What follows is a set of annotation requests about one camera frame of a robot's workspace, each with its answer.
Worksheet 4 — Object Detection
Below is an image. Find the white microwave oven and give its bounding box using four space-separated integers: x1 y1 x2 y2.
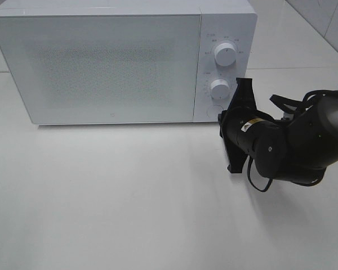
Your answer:
0 1 257 124

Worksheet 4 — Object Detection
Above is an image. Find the white microwave knob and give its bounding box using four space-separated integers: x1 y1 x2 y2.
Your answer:
210 79 230 100
214 42 237 67

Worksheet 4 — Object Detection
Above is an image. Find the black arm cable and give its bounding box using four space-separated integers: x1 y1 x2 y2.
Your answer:
244 84 338 194

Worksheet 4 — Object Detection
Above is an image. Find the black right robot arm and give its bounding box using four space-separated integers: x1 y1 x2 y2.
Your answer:
218 78 338 187

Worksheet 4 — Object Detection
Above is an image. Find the white microwave door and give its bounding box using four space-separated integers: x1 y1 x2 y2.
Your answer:
0 15 201 124

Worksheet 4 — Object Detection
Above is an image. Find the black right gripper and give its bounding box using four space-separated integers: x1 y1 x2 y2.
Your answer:
218 78 279 174

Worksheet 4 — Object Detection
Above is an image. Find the round white door button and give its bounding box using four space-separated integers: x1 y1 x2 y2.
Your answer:
206 105 224 121

